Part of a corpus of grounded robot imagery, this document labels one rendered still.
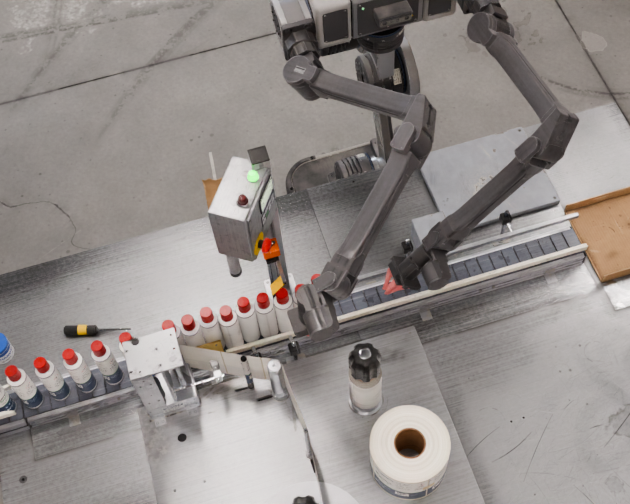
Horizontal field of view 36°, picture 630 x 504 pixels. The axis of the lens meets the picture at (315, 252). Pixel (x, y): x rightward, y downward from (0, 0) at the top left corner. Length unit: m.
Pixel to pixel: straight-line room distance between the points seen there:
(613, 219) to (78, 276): 1.62
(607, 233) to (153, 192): 1.96
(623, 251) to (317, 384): 1.00
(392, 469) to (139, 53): 2.74
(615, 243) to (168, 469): 1.45
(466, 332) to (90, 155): 2.10
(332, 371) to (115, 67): 2.33
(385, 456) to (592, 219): 1.04
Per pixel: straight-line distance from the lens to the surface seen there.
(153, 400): 2.59
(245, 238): 2.30
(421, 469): 2.44
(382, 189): 2.23
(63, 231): 4.13
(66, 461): 2.77
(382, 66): 2.81
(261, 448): 2.62
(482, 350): 2.78
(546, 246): 2.91
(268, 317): 2.62
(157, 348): 2.48
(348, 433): 2.62
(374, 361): 2.37
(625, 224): 3.06
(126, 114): 4.42
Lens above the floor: 3.34
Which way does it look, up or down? 59 degrees down
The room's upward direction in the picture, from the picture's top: 6 degrees counter-clockwise
